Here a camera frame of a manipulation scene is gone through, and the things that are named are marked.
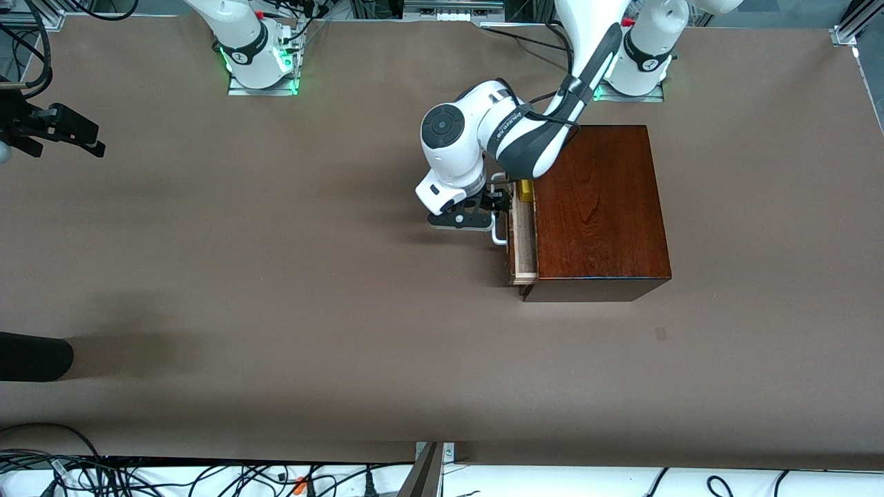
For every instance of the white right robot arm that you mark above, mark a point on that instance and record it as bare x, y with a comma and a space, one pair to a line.
242, 34

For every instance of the dark wooden cabinet box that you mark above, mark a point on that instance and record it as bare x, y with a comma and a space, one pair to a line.
608, 221

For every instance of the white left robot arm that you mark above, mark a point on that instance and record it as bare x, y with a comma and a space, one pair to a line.
525, 131

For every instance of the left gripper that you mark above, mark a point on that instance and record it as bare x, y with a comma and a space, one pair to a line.
492, 201

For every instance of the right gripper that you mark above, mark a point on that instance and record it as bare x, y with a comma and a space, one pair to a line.
21, 123

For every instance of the white socket panel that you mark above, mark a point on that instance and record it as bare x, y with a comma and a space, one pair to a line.
449, 15

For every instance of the yellow block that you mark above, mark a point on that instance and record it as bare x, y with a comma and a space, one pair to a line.
526, 190

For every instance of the black cylindrical object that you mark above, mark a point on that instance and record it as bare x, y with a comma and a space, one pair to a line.
34, 357

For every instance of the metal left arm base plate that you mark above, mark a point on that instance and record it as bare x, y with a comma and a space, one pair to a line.
642, 99

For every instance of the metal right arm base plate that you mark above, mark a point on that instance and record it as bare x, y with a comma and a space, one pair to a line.
262, 91

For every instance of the aluminium frame profile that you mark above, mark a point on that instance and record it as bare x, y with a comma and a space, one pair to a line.
844, 34
52, 21

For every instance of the small metal bracket plate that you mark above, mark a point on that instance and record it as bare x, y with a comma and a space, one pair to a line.
449, 452

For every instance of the grey slanted beam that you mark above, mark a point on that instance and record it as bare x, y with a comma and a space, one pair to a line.
425, 476

